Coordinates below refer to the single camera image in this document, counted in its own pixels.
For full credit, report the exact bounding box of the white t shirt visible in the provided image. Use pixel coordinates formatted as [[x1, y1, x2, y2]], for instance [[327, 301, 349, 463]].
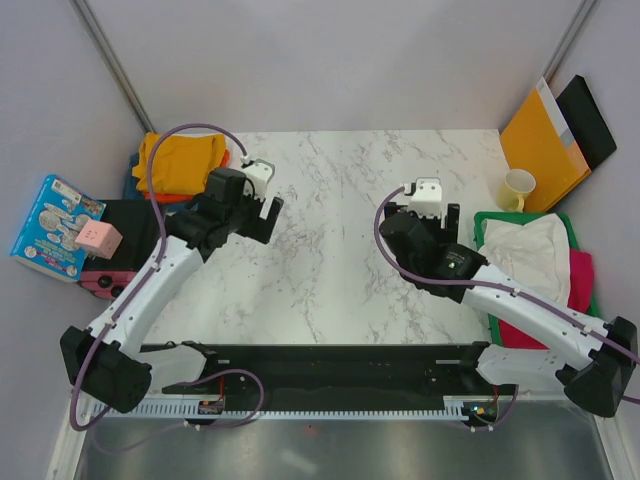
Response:
[[479, 214, 570, 306]]

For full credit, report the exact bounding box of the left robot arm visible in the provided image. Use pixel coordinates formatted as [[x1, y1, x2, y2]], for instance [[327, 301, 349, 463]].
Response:
[[60, 160, 283, 413]]

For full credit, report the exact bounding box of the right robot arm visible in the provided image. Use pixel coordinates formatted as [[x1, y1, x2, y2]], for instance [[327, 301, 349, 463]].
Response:
[[374, 198, 639, 418]]

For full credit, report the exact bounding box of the yellow mug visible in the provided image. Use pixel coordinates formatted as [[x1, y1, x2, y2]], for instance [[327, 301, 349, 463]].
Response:
[[496, 169, 536, 213]]

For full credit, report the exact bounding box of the mustard yellow folded shirt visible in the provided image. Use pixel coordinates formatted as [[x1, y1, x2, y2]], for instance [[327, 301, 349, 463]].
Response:
[[151, 134, 229, 195]]

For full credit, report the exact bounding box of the black and pink case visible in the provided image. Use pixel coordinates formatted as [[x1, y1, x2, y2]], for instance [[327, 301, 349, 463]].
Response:
[[79, 199, 169, 301]]

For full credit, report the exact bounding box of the orange envelope folder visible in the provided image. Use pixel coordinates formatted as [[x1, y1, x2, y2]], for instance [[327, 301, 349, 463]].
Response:
[[500, 79, 591, 213]]

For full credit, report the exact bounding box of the blue folded shirt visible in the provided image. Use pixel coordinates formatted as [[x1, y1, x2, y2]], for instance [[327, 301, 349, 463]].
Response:
[[122, 153, 145, 200]]

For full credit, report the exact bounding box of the green plastic tray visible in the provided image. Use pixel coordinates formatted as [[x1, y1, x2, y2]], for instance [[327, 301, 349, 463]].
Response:
[[472, 210, 601, 347]]

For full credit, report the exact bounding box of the pink cube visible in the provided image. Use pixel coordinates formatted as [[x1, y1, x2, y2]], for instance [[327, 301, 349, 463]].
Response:
[[74, 219, 123, 260]]

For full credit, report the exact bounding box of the magenta t shirt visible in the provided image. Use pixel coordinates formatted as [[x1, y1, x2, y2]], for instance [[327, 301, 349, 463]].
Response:
[[498, 248, 599, 350]]

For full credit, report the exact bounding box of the black flat box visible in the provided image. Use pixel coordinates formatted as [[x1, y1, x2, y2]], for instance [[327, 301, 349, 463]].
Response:
[[556, 75, 617, 170]]

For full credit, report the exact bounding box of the blue printed box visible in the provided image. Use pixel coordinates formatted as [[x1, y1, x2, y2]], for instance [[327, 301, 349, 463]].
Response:
[[10, 174, 106, 283]]

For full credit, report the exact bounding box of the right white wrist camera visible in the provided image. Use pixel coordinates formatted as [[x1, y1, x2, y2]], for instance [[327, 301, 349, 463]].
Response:
[[403, 177, 443, 219]]

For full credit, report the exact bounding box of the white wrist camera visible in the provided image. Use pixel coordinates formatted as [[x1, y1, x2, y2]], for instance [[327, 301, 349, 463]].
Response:
[[241, 159, 275, 201], [403, 177, 443, 219]]

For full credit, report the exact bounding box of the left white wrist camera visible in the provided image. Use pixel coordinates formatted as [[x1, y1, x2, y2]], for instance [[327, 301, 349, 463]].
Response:
[[241, 159, 275, 201]]

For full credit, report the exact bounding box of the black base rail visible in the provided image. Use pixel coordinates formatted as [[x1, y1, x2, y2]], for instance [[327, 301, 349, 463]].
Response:
[[163, 343, 514, 410]]

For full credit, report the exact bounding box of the white cable duct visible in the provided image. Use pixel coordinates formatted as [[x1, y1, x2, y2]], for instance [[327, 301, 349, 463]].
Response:
[[106, 396, 489, 421]]

